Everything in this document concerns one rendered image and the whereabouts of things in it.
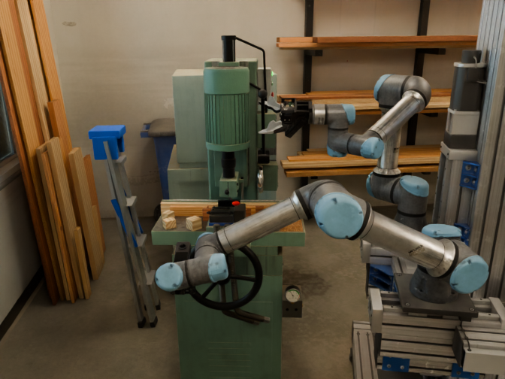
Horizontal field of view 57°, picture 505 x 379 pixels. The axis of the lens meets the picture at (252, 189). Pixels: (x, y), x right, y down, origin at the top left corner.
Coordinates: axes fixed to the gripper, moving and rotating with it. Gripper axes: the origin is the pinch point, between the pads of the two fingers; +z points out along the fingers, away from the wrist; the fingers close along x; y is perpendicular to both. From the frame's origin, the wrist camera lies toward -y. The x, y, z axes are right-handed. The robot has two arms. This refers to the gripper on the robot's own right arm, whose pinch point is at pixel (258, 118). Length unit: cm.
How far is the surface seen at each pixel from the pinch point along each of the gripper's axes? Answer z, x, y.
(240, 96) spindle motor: 6.7, -6.4, 4.9
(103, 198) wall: 148, -102, -223
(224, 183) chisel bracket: 13.8, 14.0, -22.7
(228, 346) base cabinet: 13, 66, -69
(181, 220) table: 32, 25, -35
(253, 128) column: 2.7, -14.7, -23.5
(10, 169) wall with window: 152, -41, -92
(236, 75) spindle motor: 7.8, -10.1, 11.9
